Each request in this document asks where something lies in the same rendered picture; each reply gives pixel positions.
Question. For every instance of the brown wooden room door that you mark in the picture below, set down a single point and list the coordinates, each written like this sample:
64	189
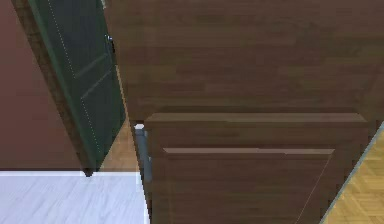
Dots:
253	83

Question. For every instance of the dark green room door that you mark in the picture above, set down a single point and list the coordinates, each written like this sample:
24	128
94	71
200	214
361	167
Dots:
83	66

